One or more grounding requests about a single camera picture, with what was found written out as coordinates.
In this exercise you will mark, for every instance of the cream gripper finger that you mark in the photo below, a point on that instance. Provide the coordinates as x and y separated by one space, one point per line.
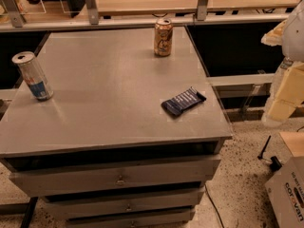
290 94
274 36

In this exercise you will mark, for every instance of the orange soda can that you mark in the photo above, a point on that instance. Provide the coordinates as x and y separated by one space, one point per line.
163 37

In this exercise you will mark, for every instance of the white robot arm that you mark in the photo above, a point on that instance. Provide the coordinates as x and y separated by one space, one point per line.
293 36

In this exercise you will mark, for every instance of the blue rxbar wrapper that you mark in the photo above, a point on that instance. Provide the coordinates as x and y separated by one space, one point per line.
183 102

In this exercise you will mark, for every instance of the silver blue energy drink can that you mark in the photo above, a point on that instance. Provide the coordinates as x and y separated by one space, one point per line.
33 75

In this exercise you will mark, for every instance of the black tool on floor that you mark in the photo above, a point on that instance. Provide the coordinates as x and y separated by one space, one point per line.
274 163

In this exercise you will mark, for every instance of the cardboard box with label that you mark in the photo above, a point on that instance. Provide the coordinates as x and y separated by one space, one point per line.
286 193

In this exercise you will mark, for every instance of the grey drawer cabinet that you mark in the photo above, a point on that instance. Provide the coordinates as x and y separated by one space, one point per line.
102 152

